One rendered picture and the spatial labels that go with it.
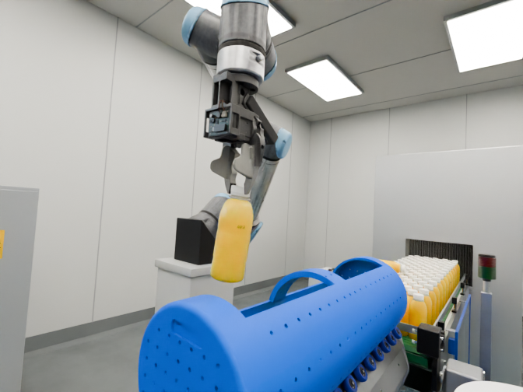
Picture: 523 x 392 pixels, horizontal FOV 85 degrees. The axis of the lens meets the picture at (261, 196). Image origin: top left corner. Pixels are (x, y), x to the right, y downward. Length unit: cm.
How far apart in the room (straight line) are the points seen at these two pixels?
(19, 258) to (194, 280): 97
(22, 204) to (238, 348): 167
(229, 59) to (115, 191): 304
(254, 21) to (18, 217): 167
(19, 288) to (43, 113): 181
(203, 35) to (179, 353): 65
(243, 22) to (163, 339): 57
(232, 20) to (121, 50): 330
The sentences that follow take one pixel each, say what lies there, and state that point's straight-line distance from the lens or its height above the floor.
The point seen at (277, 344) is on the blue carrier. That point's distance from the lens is 52.
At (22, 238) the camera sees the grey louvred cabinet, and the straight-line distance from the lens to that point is 200.
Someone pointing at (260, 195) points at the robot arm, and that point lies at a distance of 140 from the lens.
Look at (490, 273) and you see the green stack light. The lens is 156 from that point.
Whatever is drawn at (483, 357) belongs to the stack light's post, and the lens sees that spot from 165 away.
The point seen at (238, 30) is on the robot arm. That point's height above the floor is 171.
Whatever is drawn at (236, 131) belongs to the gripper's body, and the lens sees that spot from 51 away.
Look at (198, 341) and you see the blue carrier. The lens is 51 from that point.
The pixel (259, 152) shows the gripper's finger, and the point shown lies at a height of 150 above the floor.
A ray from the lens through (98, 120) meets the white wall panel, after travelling 352.
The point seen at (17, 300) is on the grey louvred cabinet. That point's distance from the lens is 206.
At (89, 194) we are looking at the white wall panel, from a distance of 341.
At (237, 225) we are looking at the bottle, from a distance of 53.
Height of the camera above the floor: 139
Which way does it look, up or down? 3 degrees up
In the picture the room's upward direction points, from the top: 3 degrees clockwise
